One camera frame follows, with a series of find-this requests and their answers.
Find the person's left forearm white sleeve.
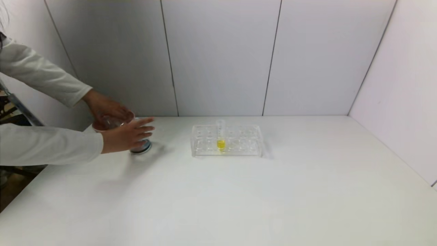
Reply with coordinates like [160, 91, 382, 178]
[0, 32, 94, 108]

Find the clear glass beaker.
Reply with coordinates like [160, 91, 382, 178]
[129, 118, 153, 155]

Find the person's right forearm white sleeve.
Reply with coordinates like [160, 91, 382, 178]
[0, 123, 104, 167]

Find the person's left hand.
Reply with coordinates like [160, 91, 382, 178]
[82, 89, 134, 126]

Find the clear acrylic test tube rack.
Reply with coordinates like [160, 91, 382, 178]
[191, 124, 264, 158]

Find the person's right hand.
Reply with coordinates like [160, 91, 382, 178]
[101, 117, 156, 154]

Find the pink plastic bowl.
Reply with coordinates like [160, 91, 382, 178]
[92, 111, 136, 133]

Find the test tube with yellow pigment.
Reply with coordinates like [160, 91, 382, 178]
[216, 120, 226, 153]

